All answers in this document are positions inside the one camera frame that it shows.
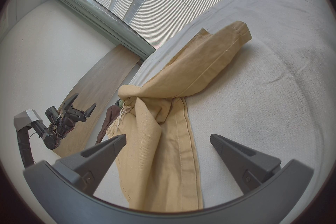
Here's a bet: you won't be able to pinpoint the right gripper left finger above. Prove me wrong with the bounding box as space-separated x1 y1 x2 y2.
54 134 127 196

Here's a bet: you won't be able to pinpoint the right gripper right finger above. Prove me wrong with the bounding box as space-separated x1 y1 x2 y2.
210 134 282 196

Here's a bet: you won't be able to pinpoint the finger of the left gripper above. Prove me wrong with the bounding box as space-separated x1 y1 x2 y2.
62 93 79 113
83 103 97 118

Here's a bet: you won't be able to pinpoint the tan trousers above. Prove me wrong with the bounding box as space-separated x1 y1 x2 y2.
105 21 253 211

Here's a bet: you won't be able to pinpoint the bed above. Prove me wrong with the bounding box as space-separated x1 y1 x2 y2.
56 0 334 210

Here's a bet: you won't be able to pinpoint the brown garment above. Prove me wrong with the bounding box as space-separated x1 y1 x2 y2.
95 105 124 145

